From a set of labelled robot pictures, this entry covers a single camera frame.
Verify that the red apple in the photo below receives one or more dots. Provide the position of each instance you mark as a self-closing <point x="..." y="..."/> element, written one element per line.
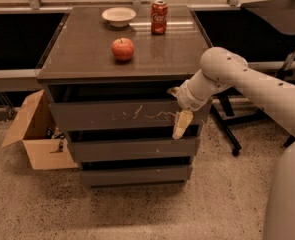
<point x="123" y="49"/>

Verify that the red cola can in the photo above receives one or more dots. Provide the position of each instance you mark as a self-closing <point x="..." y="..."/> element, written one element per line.
<point x="159" y="11"/>

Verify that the grey top drawer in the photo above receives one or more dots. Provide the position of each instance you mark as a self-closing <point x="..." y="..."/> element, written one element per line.
<point x="107" y="115"/>

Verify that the grey bottom drawer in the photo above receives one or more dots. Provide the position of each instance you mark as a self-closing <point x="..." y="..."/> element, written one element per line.
<point x="141" y="175"/>

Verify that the white ceramic bowl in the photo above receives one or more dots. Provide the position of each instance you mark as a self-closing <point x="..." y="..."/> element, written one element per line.
<point x="119" y="16"/>

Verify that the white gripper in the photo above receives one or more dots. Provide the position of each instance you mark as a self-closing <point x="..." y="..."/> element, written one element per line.
<point x="187" y="98"/>

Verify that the open cardboard box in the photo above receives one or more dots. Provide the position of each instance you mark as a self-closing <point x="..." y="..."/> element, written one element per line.
<point x="34" y="127"/>

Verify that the grey drawer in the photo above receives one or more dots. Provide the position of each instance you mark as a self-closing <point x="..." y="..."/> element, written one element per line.
<point x="141" y="175"/>
<point x="107" y="115"/>
<point x="133" y="149"/>

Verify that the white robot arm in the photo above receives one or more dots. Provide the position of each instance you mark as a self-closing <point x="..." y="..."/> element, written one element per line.
<point x="221" y="69"/>

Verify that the black office chair base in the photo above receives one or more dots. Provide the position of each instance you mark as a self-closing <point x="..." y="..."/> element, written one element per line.
<point x="289" y="141"/>

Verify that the grey drawer cabinet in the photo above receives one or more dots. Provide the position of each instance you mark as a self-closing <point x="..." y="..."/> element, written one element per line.
<point x="82" y="68"/>

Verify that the grey middle drawer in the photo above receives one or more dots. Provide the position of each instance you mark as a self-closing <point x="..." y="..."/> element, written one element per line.
<point x="133" y="149"/>

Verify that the black rolling stand base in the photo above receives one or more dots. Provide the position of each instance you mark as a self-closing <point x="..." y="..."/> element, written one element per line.
<point x="224" y="100"/>

